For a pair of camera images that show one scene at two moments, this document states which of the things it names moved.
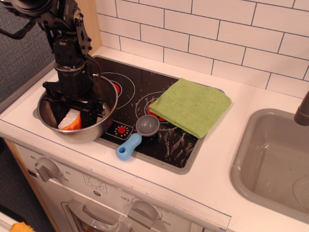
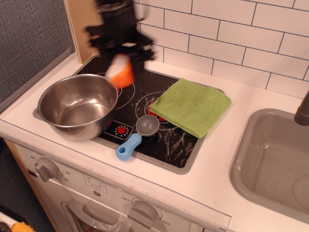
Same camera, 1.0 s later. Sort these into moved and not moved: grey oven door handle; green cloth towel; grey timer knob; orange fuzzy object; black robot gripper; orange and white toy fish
Moved: orange and white toy fish; black robot gripper
Not moved: orange fuzzy object; grey oven door handle; green cloth towel; grey timer knob
